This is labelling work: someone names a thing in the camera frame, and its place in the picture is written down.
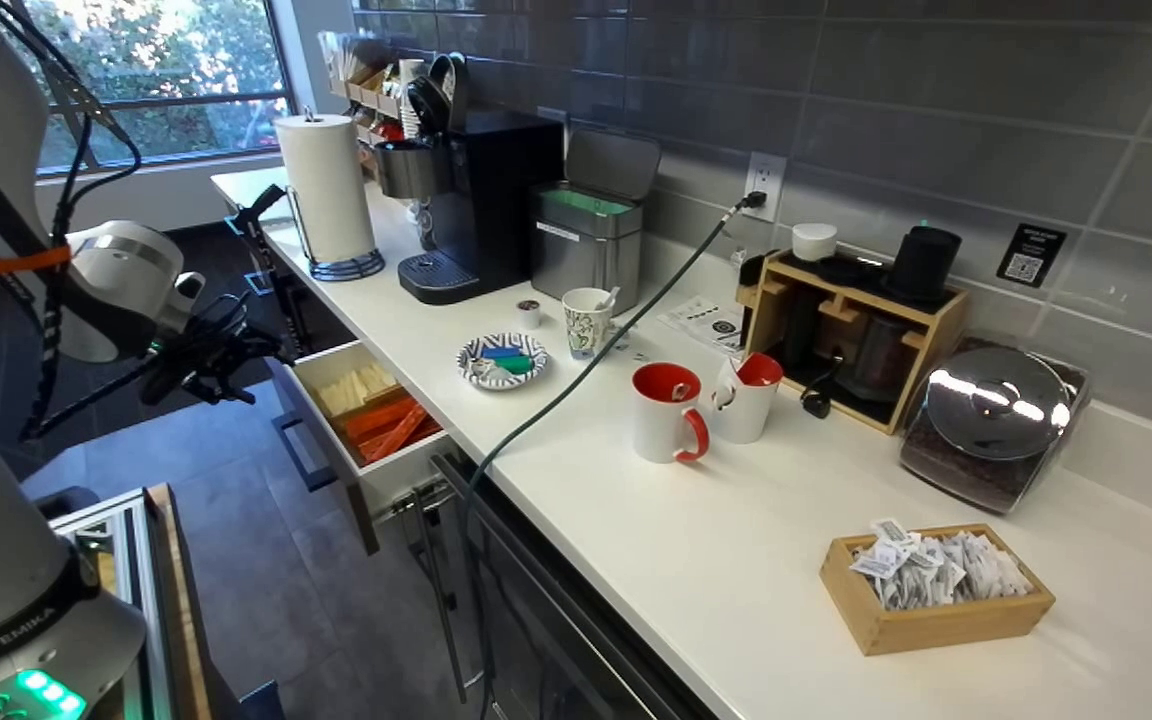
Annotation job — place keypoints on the white paper towel roll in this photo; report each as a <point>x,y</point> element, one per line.
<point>331,198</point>

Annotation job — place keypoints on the drawer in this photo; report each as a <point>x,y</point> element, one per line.
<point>387,486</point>

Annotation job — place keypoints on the steel pod container box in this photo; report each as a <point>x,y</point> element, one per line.
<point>589,225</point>

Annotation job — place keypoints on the aluminium frame cart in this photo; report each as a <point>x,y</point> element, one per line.
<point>140,556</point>

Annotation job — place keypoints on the white wall outlet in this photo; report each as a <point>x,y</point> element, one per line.
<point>762,186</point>

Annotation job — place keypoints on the black cylinder jar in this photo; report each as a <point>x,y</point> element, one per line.
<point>921,266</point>

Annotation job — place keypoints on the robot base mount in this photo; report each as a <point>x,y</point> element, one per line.
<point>60,637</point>

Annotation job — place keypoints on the white mug red interior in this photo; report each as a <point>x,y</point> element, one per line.
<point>744,395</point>

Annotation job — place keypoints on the wooden box of sachets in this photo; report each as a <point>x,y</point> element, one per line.
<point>947,587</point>

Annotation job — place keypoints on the patterned paper cup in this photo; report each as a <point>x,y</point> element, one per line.
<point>584,316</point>

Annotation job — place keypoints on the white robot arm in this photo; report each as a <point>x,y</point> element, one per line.
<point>113,302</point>

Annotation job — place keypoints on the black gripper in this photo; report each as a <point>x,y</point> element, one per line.
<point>209,352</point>

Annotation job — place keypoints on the red and white mug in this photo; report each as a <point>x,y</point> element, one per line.
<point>665,419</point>

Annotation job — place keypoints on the wooden organizer rack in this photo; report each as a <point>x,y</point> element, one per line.
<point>846,350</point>

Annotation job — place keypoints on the small creamer cup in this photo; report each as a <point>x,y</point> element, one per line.
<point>529,313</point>

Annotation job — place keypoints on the round steel kitchen scale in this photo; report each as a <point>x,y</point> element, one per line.
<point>988,419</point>

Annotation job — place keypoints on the blue patterned paper plate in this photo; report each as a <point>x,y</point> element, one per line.
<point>486,373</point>

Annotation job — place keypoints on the black Keurig coffee maker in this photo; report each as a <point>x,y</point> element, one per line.
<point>472,179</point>

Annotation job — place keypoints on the small white cup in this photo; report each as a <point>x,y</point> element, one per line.
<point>814,243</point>

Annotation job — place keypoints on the small black wall sign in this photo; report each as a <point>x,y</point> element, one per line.
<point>1029,253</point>

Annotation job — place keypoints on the orange packets in drawer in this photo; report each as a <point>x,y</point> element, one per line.
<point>387,426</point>

